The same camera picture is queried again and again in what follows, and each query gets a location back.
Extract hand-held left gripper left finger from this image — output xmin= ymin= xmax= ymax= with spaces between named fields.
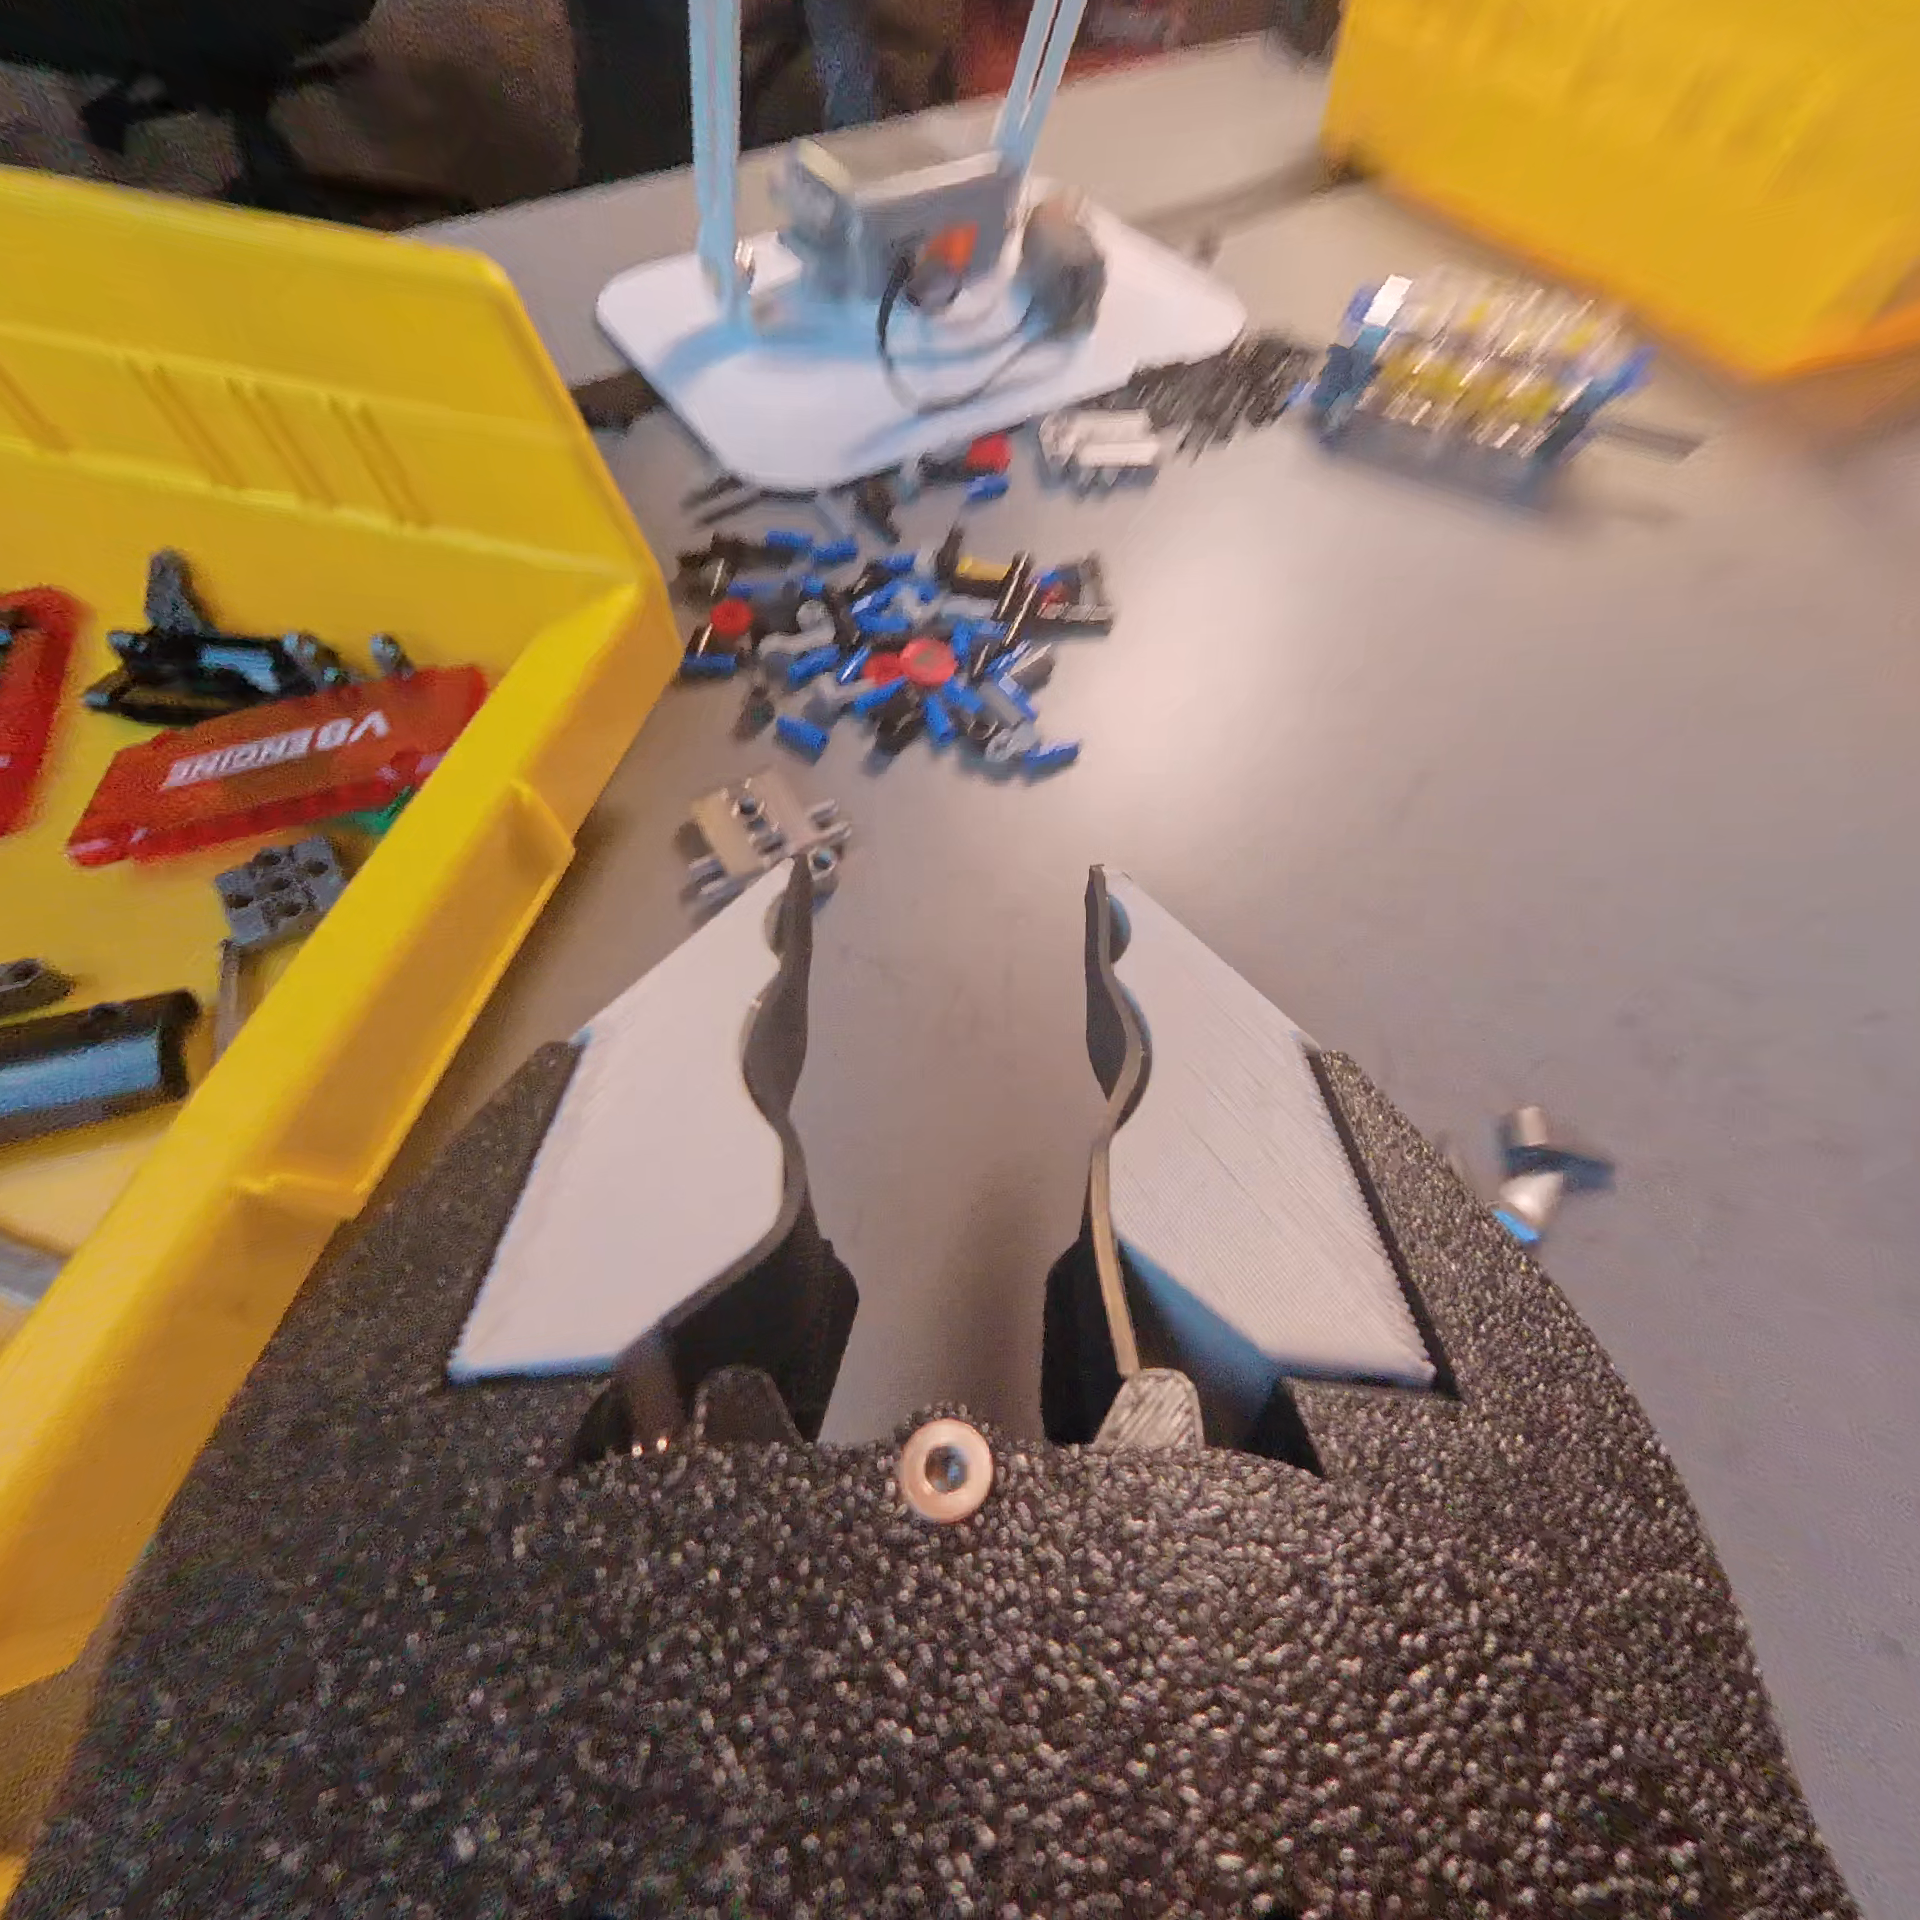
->
xmin=446 ymin=855 xmax=864 ymax=1449

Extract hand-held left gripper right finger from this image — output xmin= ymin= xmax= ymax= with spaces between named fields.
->
xmin=1042 ymin=868 xmax=1444 ymax=1452

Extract small grey beam assembly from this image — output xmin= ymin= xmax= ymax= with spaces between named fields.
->
xmin=1036 ymin=407 xmax=1166 ymax=483
xmin=677 ymin=776 xmax=850 ymax=904

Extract grey desk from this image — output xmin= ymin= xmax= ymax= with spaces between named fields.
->
xmin=0 ymin=32 xmax=1920 ymax=1920

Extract yellow bin with black parts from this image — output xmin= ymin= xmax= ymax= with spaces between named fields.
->
xmin=0 ymin=168 xmax=686 ymax=1697

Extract red building part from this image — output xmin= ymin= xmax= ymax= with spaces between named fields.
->
xmin=0 ymin=593 xmax=81 ymax=836
xmin=66 ymin=667 xmax=491 ymax=867

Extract pile of small coloured pieces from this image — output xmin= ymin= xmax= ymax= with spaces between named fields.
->
xmin=677 ymin=451 xmax=1118 ymax=790

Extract pile of black pins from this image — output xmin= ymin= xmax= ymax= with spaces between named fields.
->
xmin=1141 ymin=336 xmax=1321 ymax=452

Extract clear yellow gear assembly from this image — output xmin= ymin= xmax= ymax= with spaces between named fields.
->
xmin=1312 ymin=273 xmax=1653 ymax=476

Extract grey toy motor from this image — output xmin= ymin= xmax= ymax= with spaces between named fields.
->
xmin=1014 ymin=198 xmax=1113 ymax=338

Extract grey battery box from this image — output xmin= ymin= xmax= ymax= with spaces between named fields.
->
xmin=781 ymin=136 xmax=1037 ymax=303

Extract empty yellow bin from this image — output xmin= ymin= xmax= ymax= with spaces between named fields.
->
xmin=1321 ymin=0 xmax=1920 ymax=377

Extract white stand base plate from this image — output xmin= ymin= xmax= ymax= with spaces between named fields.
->
xmin=595 ymin=0 xmax=1248 ymax=497

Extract black motor cable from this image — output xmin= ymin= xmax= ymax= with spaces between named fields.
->
xmin=877 ymin=256 xmax=1037 ymax=399

